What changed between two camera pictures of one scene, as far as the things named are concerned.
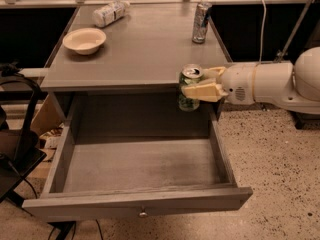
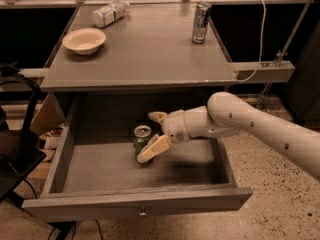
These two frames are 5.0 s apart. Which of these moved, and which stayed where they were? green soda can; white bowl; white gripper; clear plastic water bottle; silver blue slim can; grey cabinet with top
Moved: white gripper; green soda can
Stayed: white bowl; clear plastic water bottle; grey cabinet with top; silver blue slim can
